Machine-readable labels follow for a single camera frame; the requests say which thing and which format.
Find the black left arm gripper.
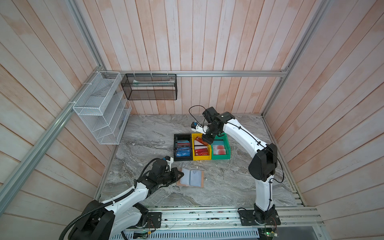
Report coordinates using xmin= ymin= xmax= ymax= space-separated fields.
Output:
xmin=157 ymin=167 xmax=185 ymax=186

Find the red credit card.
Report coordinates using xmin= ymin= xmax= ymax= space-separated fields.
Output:
xmin=194 ymin=136 xmax=209 ymax=146

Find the tan leather card holder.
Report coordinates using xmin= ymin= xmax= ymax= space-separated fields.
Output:
xmin=177 ymin=168 xmax=204 ymax=188

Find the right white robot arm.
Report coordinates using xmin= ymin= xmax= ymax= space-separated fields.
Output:
xmin=201 ymin=107 xmax=278 ymax=212

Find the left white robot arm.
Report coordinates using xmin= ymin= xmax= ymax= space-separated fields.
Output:
xmin=59 ymin=156 xmax=184 ymax=240

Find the blue VIP card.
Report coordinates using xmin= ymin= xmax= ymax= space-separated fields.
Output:
xmin=176 ymin=149 xmax=191 ymax=158

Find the red card in yellow bin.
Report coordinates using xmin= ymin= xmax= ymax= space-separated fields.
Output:
xmin=194 ymin=148 xmax=210 ymax=156

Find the green plastic bin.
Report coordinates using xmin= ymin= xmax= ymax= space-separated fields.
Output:
xmin=211 ymin=134 xmax=231 ymax=160

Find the yellow plastic bin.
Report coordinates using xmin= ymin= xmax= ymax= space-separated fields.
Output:
xmin=192 ymin=134 xmax=212 ymax=161

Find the black plastic bin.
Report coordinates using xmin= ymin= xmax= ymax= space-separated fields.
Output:
xmin=173 ymin=134 xmax=193 ymax=162

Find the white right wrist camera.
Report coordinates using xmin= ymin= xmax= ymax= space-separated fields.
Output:
xmin=191 ymin=122 xmax=207 ymax=134

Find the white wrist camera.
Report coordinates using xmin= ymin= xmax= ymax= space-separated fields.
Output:
xmin=191 ymin=122 xmax=207 ymax=134
xmin=164 ymin=156 xmax=174 ymax=169

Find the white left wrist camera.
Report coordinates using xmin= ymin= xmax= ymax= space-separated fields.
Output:
xmin=164 ymin=156 xmax=174 ymax=169

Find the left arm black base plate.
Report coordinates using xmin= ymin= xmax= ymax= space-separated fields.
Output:
xmin=127 ymin=212 xmax=162 ymax=230

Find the black mesh wall basket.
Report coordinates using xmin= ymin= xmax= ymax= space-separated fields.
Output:
xmin=121 ymin=73 xmax=178 ymax=101

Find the white wire mesh shelf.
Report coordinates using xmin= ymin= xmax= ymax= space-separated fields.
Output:
xmin=73 ymin=71 xmax=132 ymax=145

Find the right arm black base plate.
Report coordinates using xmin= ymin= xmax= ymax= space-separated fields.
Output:
xmin=238 ymin=208 xmax=281 ymax=226

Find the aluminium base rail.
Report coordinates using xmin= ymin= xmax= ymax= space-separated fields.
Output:
xmin=74 ymin=205 xmax=326 ymax=240

